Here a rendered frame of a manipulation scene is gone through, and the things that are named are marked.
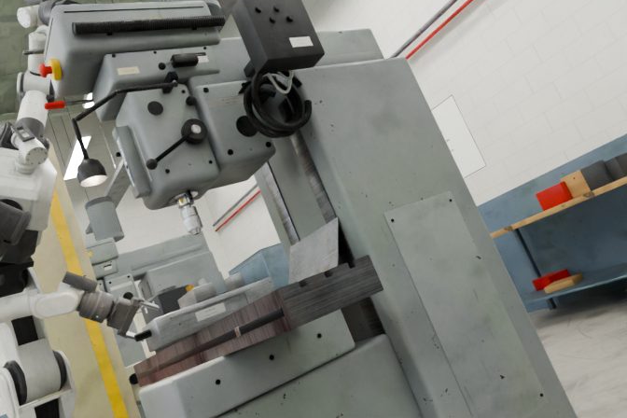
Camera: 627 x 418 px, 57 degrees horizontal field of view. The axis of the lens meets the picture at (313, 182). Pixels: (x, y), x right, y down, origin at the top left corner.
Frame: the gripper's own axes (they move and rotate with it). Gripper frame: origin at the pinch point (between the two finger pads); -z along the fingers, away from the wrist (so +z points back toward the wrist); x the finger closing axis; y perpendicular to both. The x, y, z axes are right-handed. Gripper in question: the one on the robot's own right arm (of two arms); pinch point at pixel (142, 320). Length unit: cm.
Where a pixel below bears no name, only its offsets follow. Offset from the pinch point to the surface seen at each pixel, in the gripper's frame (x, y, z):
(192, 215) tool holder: 37.9, -14.1, 2.5
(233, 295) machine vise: 23.7, -27.1, -14.6
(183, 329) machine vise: 12.4, -33.5, -4.2
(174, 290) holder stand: 6.5, 20.9, -9.6
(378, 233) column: 55, -29, -46
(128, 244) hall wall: -180, 912, -91
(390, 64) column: 109, 5, -40
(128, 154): 46, -8, 25
